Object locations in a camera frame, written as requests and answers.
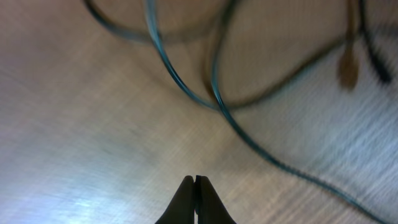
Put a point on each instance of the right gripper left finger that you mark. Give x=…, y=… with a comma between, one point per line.
x=180, y=210

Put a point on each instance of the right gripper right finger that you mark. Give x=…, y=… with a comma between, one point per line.
x=208, y=205

